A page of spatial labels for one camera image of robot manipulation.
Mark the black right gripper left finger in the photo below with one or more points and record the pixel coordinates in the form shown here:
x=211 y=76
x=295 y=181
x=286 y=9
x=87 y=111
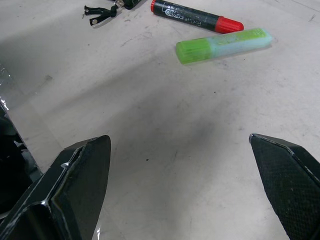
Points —
x=75 y=190

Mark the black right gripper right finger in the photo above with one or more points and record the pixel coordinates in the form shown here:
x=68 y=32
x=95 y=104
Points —
x=290 y=185

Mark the green highlighter pen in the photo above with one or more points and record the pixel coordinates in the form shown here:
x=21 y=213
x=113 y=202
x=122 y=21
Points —
x=220 y=45

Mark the black marker with red cap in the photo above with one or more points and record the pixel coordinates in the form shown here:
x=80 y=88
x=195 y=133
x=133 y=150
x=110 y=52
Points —
x=192 y=15

